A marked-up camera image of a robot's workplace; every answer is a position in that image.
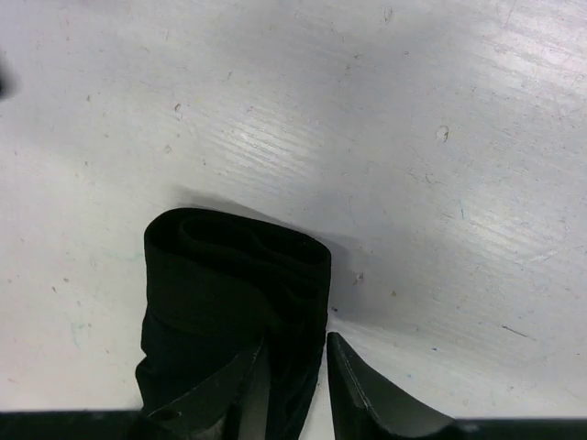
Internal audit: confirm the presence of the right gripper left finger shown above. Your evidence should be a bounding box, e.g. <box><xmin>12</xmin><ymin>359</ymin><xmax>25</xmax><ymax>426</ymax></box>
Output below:
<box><xmin>128</xmin><ymin>336</ymin><xmax>269</xmax><ymax>439</ymax></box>

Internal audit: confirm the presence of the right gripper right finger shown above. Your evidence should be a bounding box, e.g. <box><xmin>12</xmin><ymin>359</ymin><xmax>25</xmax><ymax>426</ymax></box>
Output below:
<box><xmin>327</xmin><ymin>332</ymin><xmax>459</xmax><ymax>439</ymax></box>

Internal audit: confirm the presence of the black underwear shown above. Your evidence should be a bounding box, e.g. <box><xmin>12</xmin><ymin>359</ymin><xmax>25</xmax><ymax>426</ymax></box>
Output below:
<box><xmin>141</xmin><ymin>207</ymin><xmax>331</xmax><ymax>439</ymax></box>

